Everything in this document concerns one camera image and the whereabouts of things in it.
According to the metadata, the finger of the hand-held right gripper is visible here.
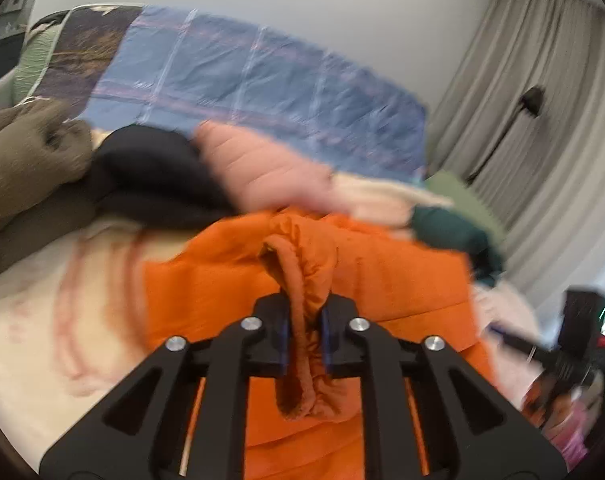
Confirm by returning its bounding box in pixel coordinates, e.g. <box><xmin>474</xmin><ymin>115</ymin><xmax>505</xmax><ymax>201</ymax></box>
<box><xmin>487</xmin><ymin>324</ymin><xmax>555</xmax><ymax>363</ymax></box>

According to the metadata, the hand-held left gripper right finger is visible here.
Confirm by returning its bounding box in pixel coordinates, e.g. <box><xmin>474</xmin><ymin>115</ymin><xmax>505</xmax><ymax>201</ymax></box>
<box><xmin>317</xmin><ymin>294</ymin><xmax>568</xmax><ymax>480</ymax></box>

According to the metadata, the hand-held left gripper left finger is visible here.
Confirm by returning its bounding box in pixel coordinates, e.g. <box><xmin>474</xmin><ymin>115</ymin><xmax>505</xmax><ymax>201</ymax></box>
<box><xmin>39</xmin><ymin>292</ymin><xmax>293</xmax><ymax>480</ymax></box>

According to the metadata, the orange puffer jacket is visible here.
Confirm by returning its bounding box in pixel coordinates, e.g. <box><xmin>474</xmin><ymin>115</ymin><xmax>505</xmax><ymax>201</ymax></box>
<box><xmin>142</xmin><ymin>210</ymin><xmax>498</xmax><ymax>480</ymax></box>

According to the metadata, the dark green garment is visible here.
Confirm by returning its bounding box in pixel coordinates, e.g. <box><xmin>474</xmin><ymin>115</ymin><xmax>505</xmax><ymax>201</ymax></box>
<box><xmin>409</xmin><ymin>205</ymin><xmax>505</xmax><ymax>288</ymax></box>

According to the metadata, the green pillow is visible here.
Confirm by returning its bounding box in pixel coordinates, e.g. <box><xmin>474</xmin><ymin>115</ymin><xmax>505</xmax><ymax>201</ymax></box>
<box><xmin>426</xmin><ymin>170</ymin><xmax>508</xmax><ymax>243</ymax></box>

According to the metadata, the pink puffer jacket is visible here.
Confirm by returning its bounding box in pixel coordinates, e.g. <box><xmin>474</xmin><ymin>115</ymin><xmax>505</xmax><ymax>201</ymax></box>
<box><xmin>192</xmin><ymin>120</ymin><xmax>343</xmax><ymax>213</ymax></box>

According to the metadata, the grey curtain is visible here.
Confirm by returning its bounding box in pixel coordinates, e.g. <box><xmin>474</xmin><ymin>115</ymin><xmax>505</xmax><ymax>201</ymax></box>
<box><xmin>427</xmin><ymin>0</ymin><xmax>605</xmax><ymax>341</ymax></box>

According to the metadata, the black garment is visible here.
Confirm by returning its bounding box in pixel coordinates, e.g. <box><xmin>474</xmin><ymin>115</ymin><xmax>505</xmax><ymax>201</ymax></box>
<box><xmin>87</xmin><ymin>125</ymin><xmax>238</xmax><ymax>231</ymax></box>

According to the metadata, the black floor lamp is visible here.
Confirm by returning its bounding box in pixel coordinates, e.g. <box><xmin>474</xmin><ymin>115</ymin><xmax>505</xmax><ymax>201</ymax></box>
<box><xmin>465</xmin><ymin>85</ymin><xmax>545</xmax><ymax>186</ymax></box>

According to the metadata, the blue plaid bed sheet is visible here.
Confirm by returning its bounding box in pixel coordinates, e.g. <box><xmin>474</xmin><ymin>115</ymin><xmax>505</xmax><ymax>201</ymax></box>
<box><xmin>77</xmin><ymin>5</ymin><xmax>430</xmax><ymax>183</ymax></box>

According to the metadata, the olive fleece garment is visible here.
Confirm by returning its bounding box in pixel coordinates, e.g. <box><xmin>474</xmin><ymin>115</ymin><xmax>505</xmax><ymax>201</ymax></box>
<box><xmin>0</xmin><ymin>97</ymin><xmax>98</xmax><ymax>281</ymax></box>

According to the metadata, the green quilt with dark print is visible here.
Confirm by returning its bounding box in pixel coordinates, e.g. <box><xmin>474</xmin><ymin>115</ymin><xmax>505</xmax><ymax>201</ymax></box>
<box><xmin>12</xmin><ymin>5</ymin><xmax>143</xmax><ymax>111</ymax></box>

